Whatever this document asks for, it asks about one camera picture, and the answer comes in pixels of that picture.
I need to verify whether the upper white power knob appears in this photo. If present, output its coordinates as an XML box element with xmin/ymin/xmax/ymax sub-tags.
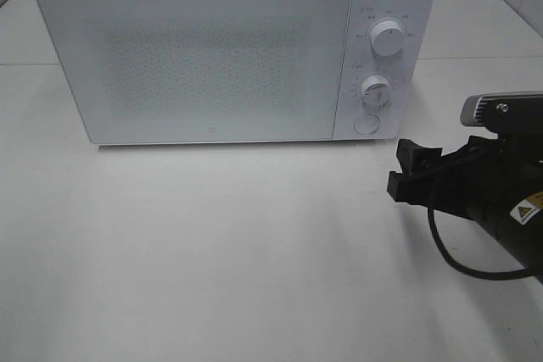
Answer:
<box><xmin>370</xmin><ymin>18</ymin><xmax>406</xmax><ymax>57</ymax></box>

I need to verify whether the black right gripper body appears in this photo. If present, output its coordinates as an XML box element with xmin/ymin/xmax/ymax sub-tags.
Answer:
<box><xmin>430</xmin><ymin>135</ymin><xmax>542</xmax><ymax>226</ymax></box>

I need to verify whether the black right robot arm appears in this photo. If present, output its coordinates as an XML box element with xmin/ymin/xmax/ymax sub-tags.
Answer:
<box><xmin>387</xmin><ymin>135</ymin><xmax>542</xmax><ymax>281</ymax></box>

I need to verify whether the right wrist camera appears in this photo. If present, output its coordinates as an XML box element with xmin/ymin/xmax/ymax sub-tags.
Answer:
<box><xmin>460</xmin><ymin>92</ymin><xmax>542</xmax><ymax>136</ymax></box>

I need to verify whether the white timer knob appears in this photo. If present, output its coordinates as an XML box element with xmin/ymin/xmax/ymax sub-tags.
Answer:
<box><xmin>360</xmin><ymin>75</ymin><xmax>391</xmax><ymax>107</ymax></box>

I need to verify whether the round door release button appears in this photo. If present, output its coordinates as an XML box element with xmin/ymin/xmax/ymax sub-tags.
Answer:
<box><xmin>354</xmin><ymin>114</ymin><xmax>379</xmax><ymax>135</ymax></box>

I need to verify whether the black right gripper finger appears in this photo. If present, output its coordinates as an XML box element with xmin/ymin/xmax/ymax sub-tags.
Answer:
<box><xmin>386</xmin><ymin>171</ymin><xmax>437</xmax><ymax>206</ymax></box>
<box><xmin>396</xmin><ymin>139</ymin><xmax>442</xmax><ymax>175</ymax></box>

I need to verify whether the white microwave door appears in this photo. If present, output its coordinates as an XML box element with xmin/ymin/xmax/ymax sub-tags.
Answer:
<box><xmin>37</xmin><ymin>0</ymin><xmax>350</xmax><ymax>145</ymax></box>

